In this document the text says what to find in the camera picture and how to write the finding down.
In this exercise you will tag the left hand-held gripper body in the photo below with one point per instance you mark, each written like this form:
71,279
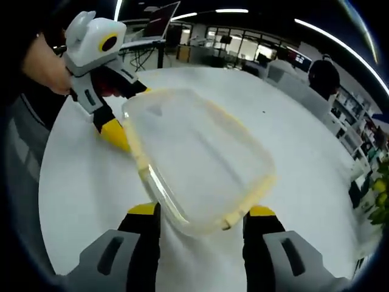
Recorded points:
88,45

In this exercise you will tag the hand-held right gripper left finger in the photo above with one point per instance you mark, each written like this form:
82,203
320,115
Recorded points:
136,243

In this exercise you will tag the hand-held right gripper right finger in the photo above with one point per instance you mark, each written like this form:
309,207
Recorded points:
261,249

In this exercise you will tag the clear plastic buckle box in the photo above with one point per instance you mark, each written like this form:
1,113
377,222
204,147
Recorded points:
197,158

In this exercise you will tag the person's left hand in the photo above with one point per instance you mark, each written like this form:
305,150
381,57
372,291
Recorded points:
48,70

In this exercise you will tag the black laptop stand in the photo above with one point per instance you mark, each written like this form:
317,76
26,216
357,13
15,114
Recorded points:
159,54

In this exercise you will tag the silver laptop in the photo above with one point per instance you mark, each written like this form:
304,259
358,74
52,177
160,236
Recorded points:
161,22

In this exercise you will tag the short ceiling light strip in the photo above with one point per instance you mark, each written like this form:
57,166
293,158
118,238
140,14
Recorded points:
209,13

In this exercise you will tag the green potted plant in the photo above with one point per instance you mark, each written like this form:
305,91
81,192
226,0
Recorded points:
380,194

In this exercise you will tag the white storage shelving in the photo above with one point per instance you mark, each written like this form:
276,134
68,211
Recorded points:
355,121

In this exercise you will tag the long curved ceiling light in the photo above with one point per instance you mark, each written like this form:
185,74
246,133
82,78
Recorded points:
343,45

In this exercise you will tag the wall screen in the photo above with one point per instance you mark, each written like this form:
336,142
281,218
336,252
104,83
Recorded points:
301,59

